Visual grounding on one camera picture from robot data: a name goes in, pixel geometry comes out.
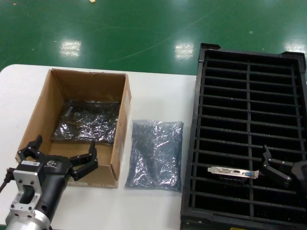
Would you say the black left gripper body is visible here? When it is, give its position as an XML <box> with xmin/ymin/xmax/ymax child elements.
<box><xmin>39</xmin><ymin>154</ymin><xmax>74</xmax><ymax>219</ymax></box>

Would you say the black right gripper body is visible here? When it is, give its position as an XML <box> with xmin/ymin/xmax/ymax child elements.
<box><xmin>289</xmin><ymin>161</ymin><xmax>307</xmax><ymax>185</ymax></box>

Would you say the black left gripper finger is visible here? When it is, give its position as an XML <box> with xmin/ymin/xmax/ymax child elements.
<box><xmin>70</xmin><ymin>140</ymin><xmax>99</xmax><ymax>182</ymax></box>
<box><xmin>17</xmin><ymin>134</ymin><xmax>44</xmax><ymax>165</ymax></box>

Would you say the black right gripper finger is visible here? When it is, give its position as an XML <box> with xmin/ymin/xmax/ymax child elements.
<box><xmin>260</xmin><ymin>144</ymin><xmax>295</xmax><ymax>188</ymax></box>

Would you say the graphics card with silver bracket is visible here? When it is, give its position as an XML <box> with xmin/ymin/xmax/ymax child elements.
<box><xmin>207</xmin><ymin>167</ymin><xmax>261</xmax><ymax>184</ymax></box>

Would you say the grey transparent antistatic bag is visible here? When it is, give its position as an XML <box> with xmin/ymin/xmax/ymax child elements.
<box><xmin>124</xmin><ymin>119</ymin><xmax>185</xmax><ymax>192</ymax></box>

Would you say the graphics card in antistatic bag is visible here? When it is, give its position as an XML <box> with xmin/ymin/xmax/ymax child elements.
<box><xmin>62</xmin><ymin>99</ymin><xmax>121</xmax><ymax>123</ymax></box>
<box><xmin>51</xmin><ymin>116</ymin><xmax>118</xmax><ymax>145</ymax></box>

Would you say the brown cardboard box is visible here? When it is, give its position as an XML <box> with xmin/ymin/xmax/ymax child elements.
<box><xmin>15</xmin><ymin>68</ymin><xmax>132</xmax><ymax>189</ymax></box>

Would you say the black slotted plastic container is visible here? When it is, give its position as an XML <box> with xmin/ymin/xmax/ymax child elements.
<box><xmin>179</xmin><ymin>43</ymin><xmax>307</xmax><ymax>230</ymax></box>

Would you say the left wrist camera silver bracket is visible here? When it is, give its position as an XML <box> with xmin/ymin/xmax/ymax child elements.
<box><xmin>9</xmin><ymin>160</ymin><xmax>48</xmax><ymax>218</ymax></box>

